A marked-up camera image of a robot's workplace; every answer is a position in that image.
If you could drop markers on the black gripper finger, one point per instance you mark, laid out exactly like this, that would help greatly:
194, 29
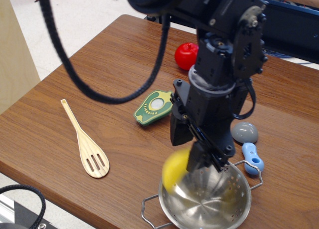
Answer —
199, 157
179, 130

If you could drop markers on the grey blue ice cream scoop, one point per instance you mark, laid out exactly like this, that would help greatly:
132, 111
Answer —
247, 134

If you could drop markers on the red toy apple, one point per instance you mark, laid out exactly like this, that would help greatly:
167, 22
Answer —
186, 55

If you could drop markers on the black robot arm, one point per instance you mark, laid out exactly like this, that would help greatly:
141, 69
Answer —
216, 71

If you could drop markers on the wooden slotted spatula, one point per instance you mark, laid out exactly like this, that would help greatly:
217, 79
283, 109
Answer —
93, 158

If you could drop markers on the aluminium rail with black base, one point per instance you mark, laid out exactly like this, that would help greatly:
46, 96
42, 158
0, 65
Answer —
15, 216

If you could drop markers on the steel colander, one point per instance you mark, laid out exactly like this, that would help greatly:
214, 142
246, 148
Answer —
207, 199

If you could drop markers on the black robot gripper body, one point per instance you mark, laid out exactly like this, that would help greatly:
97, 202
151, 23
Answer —
211, 110

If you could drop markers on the green toy pepper half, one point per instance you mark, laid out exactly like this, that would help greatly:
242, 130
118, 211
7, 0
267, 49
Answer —
156, 106

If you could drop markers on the yellow toy banana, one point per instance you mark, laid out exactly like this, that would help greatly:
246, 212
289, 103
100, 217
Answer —
174, 169

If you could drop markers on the light wooden panel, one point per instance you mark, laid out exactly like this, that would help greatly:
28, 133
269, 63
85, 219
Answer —
18, 74

